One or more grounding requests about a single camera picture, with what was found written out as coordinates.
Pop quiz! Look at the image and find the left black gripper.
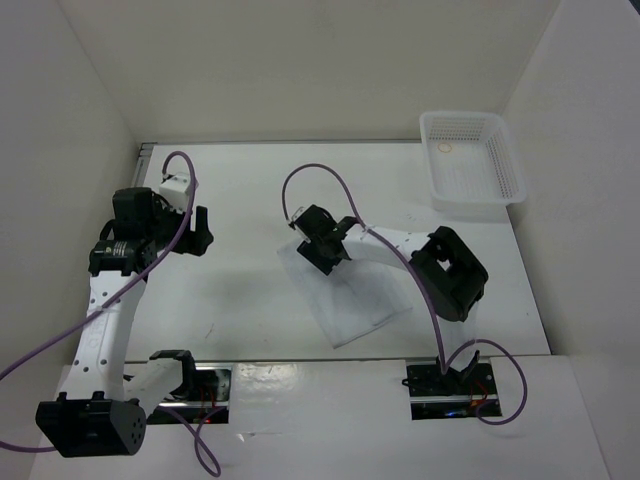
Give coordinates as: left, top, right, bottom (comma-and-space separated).
145, 195, 214, 256

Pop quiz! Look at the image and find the white skirt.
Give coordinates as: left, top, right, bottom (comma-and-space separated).
277, 242, 412, 349

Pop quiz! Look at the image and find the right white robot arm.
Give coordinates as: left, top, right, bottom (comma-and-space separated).
288, 205, 489, 393

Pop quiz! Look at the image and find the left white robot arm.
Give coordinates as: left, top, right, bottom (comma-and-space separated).
35, 185, 213, 458

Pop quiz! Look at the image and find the white perforated plastic basket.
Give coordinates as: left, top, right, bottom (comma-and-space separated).
419, 111, 527, 222

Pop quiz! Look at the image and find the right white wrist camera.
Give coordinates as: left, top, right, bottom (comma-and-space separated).
287, 206, 310, 243

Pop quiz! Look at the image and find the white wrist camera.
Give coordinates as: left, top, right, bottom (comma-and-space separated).
158, 172, 199, 212
287, 206, 310, 243

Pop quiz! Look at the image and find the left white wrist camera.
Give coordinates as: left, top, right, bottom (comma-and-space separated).
158, 172, 199, 212

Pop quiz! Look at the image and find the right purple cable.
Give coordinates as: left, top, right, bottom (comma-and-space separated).
281, 163, 528, 425

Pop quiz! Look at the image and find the purple cable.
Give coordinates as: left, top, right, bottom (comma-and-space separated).
281, 163, 528, 425
0, 151, 222, 478

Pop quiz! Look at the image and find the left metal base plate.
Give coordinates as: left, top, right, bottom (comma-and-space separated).
147, 363, 232, 426

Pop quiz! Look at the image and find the metal base plate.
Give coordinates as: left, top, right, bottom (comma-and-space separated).
147, 363, 232, 426
401, 361, 502, 420

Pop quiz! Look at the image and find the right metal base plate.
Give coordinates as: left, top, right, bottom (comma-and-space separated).
401, 361, 502, 420

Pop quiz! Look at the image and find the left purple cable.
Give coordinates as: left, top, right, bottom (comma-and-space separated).
0, 151, 222, 478

